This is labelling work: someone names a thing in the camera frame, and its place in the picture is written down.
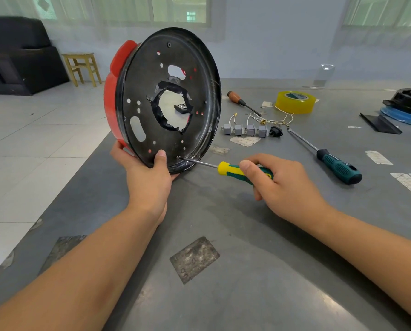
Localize person's left hand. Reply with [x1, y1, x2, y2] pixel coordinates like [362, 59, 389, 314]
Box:
[110, 141, 180, 224]

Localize person's right hand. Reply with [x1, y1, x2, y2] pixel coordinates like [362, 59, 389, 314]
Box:
[239, 153, 334, 231]

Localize green yellow handle screwdriver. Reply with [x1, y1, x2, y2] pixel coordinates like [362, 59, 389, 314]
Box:
[176, 155, 274, 187]

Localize white yellow wires bundle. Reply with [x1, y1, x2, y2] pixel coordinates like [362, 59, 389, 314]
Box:
[228, 105, 295, 127]

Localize black metal round plate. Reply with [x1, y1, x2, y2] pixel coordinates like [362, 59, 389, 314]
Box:
[115, 27, 222, 174]

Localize person's left forearm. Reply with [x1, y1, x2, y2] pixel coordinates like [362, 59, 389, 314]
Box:
[0, 205, 164, 331]

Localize person's right forearm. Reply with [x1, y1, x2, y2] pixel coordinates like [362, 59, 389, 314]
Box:
[312, 206, 411, 328]

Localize dark green black screwdriver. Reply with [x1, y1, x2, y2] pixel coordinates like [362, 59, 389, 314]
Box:
[287, 128, 363, 185]

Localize white torn tape patch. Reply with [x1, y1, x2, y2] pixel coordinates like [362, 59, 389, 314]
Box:
[229, 136, 262, 147]

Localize yellow tape roll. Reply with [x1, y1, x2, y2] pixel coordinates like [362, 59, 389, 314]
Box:
[275, 91, 317, 115]

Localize black flat plate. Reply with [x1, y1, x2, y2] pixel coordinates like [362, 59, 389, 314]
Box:
[359, 113, 403, 135]

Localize clear acrylic stand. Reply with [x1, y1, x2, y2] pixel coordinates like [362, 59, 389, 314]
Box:
[303, 63, 336, 89]

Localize black round housing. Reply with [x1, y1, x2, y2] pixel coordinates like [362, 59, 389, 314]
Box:
[382, 88, 411, 118]

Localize wooden stool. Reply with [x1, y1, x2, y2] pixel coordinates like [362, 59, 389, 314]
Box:
[62, 52, 102, 88]

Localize wide sheer curtain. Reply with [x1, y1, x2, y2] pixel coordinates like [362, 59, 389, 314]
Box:
[0, 0, 227, 44]

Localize black armchair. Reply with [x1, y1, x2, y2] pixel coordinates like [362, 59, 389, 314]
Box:
[0, 16, 70, 96]

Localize narrow sheer curtain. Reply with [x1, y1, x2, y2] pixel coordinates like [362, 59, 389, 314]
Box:
[331, 0, 411, 51]

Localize wide window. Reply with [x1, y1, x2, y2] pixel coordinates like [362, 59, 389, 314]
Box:
[32, 0, 212, 26]

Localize narrow window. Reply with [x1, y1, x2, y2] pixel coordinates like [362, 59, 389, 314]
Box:
[343, 0, 411, 29]

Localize wooden handle screwdriver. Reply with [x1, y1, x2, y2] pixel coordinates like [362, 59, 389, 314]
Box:
[227, 91, 262, 117]

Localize blue plastic ring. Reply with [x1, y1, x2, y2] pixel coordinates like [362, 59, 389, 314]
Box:
[380, 106, 411, 129]

